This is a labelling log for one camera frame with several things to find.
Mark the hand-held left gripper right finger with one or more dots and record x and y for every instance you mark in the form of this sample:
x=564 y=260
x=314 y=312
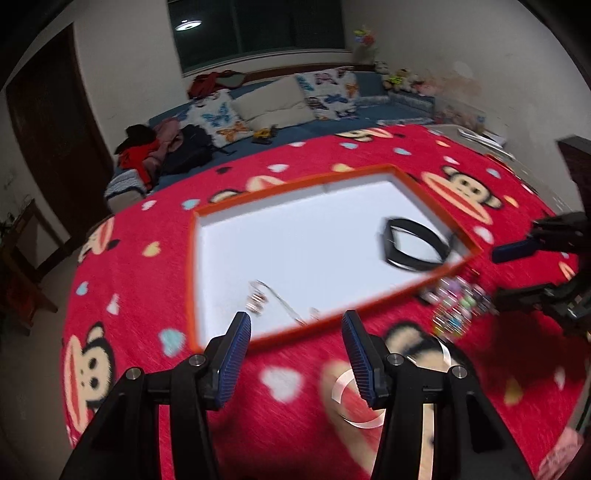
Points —
x=358 y=355

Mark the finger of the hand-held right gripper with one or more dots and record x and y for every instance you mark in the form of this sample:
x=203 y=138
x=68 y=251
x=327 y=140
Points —
x=512 y=249
x=521 y=297

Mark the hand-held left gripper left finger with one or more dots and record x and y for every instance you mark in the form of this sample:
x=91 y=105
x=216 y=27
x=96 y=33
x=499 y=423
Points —
x=233 y=355

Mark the orange-rimmed white tray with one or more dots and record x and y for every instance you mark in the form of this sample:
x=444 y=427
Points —
x=304 y=240

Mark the clear bangle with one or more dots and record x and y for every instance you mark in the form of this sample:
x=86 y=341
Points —
x=336 y=393

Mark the dark wooden furniture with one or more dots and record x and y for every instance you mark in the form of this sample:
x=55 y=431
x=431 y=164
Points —
x=577 y=166

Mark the red monkey-print blanket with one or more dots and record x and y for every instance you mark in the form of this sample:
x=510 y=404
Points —
x=152 y=286

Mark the white flat boards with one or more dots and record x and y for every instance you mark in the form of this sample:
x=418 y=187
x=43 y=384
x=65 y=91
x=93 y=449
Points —
x=487 y=141

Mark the pink cloth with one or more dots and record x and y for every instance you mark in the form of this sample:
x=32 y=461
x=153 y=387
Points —
x=561 y=454

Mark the clear storage box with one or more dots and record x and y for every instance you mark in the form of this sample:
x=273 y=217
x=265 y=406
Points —
x=457 y=110

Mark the striped grey cloth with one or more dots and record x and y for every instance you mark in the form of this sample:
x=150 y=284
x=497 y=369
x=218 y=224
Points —
x=123 y=184

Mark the group of stuffed toys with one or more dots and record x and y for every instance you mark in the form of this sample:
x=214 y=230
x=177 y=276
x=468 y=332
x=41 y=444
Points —
x=401 y=78

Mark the blue sofa bed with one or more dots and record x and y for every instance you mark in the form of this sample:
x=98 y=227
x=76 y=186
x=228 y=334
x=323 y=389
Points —
x=369 y=99

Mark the black backpack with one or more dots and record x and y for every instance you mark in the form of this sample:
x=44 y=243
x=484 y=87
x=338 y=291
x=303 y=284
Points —
x=189 y=147

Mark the red garment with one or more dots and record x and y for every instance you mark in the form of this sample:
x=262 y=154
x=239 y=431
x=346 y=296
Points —
x=138 y=159

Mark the pink garment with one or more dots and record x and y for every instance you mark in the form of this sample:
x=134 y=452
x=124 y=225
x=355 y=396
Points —
x=167 y=134

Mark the wooden side table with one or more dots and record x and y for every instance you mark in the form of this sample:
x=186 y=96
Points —
x=21 y=263

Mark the small butterfly-print pillow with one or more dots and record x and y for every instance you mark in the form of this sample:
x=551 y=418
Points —
x=221 y=117

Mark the large butterfly-print pillow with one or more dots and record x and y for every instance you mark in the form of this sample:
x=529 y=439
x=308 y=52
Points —
x=330 y=92

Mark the beige pillow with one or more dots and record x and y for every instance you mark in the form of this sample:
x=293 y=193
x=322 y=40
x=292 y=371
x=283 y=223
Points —
x=272 y=104

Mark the dark red clothes heap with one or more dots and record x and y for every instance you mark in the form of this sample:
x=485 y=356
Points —
x=212 y=82

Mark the dark wooden door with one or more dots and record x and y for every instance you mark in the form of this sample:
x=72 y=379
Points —
x=51 y=138

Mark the window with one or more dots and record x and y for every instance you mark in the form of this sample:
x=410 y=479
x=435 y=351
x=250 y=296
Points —
x=258 y=27

